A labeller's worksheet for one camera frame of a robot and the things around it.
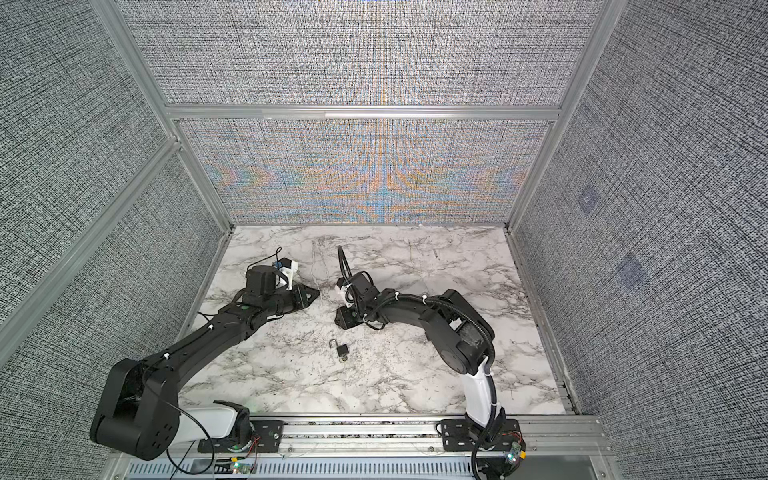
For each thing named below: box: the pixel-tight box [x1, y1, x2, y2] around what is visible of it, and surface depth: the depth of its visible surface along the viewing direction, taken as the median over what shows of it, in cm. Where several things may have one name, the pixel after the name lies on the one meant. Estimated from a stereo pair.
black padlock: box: [328, 338, 349, 357], surface depth 90 cm
